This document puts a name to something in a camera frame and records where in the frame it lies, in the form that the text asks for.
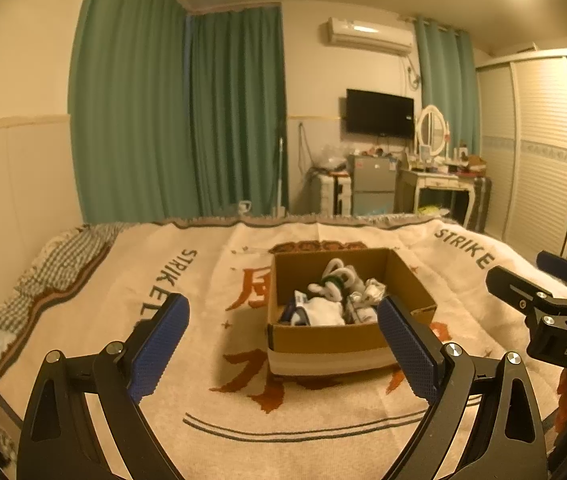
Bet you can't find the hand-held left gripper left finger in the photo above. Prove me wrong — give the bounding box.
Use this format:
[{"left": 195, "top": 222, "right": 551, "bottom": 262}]
[{"left": 16, "top": 292, "right": 190, "bottom": 480}]

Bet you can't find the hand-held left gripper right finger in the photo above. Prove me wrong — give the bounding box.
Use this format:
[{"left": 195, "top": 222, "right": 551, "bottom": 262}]
[{"left": 377, "top": 296, "right": 550, "bottom": 480}]

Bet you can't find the small white sock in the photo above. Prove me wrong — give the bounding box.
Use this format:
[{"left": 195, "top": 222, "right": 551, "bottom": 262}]
[{"left": 351, "top": 305, "right": 380, "bottom": 324}]

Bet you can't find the floral printed cloth pouch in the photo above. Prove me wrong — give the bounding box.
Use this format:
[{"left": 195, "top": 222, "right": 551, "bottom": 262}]
[{"left": 348, "top": 278, "right": 387, "bottom": 307}]

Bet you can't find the brown cardboard box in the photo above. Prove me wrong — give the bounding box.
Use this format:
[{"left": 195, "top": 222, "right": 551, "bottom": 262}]
[{"left": 266, "top": 247, "right": 437, "bottom": 377}]

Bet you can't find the white green sock bundle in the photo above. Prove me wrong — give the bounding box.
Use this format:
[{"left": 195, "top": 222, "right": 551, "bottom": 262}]
[{"left": 307, "top": 259, "right": 360, "bottom": 306}]

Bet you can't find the blue sock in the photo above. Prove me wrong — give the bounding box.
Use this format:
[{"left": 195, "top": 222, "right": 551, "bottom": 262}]
[{"left": 280, "top": 304, "right": 307, "bottom": 326}]

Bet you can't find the cream printed blanket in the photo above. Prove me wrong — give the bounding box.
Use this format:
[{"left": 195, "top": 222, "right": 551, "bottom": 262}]
[{"left": 0, "top": 214, "right": 567, "bottom": 480}]

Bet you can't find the dark suitcase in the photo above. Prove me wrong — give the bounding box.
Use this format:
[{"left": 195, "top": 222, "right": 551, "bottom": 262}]
[{"left": 467, "top": 175, "right": 493, "bottom": 234}]

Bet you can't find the white sliding wardrobe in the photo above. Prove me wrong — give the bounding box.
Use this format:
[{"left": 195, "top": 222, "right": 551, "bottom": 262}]
[{"left": 475, "top": 48, "right": 567, "bottom": 262}]

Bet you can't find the white dressing table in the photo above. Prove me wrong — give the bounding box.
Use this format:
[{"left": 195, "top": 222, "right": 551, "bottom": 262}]
[{"left": 395, "top": 166, "right": 477, "bottom": 227}]

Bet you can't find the grey checked bedding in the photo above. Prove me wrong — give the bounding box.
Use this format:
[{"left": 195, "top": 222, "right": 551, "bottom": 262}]
[{"left": 0, "top": 221, "right": 127, "bottom": 333}]

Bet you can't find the grey mini fridge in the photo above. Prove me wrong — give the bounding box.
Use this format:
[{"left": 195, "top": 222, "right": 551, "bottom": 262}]
[{"left": 347, "top": 153, "right": 399, "bottom": 214}]

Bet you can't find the white striped suitcase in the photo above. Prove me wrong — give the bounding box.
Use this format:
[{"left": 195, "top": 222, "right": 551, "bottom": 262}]
[{"left": 312, "top": 171, "right": 354, "bottom": 216}]

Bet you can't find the oval white vanity mirror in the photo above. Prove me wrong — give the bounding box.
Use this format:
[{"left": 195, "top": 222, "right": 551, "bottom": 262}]
[{"left": 415, "top": 104, "right": 450, "bottom": 158}]

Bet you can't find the narrow green curtain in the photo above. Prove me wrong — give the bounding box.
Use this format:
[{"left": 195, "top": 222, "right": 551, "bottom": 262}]
[{"left": 415, "top": 16, "right": 480, "bottom": 157}]

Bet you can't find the white mop pole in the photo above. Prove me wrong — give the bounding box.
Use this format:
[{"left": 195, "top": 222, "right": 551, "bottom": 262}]
[{"left": 276, "top": 132, "right": 287, "bottom": 217}]

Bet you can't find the clear plastic bag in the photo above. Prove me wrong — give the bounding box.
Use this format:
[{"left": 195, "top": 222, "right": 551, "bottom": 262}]
[{"left": 312, "top": 143, "right": 350, "bottom": 172}]

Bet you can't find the wide green curtain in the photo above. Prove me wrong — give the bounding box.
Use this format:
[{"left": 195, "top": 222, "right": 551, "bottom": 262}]
[{"left": 70, "top": 0, "right": 195, "bottom": 224}]

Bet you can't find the white air conditioner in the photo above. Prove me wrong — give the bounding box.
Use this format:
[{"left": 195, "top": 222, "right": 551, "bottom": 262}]
[{"left": 325, "top": 16, "right": 414, "bottom": 57}]

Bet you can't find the black wall television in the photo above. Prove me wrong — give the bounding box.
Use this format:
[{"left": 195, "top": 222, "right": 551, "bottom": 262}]
[{"left": 345, "top": 88, "right": 416, "bottom": 138}]

